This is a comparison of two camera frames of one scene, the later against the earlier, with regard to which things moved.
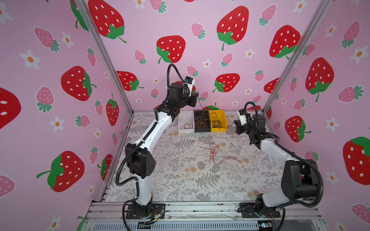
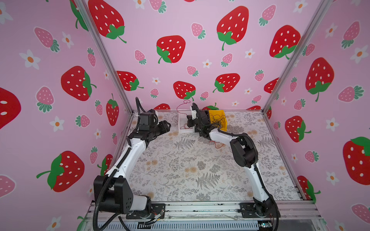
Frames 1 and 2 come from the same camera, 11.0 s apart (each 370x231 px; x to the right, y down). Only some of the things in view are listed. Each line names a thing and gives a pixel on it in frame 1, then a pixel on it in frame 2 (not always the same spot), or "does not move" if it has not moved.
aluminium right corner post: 322,11 does not move
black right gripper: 239,130 → 190,123
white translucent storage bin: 186,121 does not move
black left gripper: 191,99 → 163,127
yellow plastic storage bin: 218,121 does not move
